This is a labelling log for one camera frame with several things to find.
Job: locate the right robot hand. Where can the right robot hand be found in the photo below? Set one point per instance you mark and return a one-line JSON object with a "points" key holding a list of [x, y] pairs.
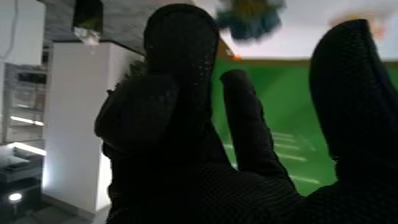
{"points": [[195, 186]]}

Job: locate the white sheet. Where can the white sheet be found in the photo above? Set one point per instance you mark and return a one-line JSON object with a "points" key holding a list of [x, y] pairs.
{"points": [[295, 43]]}

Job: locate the teal flower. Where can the teal flower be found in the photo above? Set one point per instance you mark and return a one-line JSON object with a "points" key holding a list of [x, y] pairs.
{"points": [[250, 21]]}

